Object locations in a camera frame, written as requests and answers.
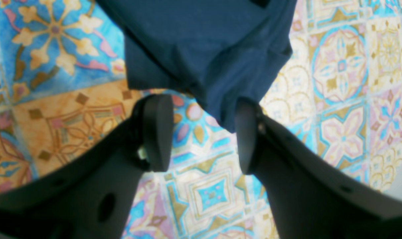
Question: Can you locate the patterned colourful tablecloth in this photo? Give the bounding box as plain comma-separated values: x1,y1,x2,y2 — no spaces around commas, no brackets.
0,0,402,239

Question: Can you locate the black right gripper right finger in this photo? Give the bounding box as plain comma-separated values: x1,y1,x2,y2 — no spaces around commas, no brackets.
235,98,402,239

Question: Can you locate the dark navy t-shirt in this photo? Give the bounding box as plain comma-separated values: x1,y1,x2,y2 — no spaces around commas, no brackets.
97,0,297,133

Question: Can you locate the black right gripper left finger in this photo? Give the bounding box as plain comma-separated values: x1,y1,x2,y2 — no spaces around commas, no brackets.
0,94,174,239

